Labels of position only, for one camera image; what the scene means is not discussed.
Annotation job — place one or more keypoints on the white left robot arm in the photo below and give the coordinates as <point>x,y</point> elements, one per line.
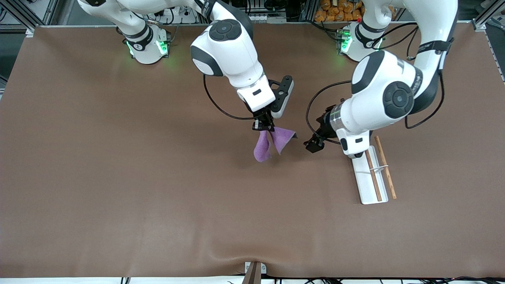
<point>378,90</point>

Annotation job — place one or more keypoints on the white power strip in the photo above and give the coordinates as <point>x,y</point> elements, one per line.
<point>179,15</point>

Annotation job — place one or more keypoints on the brown table cover mat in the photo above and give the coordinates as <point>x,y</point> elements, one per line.
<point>158,177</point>

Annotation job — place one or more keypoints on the purple microfiber towel grey edging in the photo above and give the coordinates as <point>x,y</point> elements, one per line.
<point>262,152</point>

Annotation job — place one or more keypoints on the orange snack bags pile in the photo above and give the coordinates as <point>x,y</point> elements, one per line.
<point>335,12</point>

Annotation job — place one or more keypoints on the aluminium frame profile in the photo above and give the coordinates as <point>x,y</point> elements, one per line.
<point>487,17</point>
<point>23,15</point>

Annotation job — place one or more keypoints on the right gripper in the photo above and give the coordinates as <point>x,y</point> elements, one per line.
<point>263,117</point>

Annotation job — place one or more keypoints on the white connector block row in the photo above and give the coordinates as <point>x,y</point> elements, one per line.
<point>264,18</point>

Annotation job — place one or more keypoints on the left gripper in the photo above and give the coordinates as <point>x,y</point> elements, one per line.
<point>324,127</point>

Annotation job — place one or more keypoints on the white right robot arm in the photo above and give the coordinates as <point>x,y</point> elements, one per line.
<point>229,55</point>

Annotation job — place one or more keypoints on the white rack base tray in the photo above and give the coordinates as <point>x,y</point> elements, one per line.
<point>367,189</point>

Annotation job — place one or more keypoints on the grey metal table bracket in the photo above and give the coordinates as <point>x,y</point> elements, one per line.
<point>263,269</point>

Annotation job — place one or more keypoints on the long wooden rack bar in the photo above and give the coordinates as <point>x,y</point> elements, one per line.
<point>386,169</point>

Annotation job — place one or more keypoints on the brown camera mount post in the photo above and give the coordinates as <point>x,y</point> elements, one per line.
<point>252,276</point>

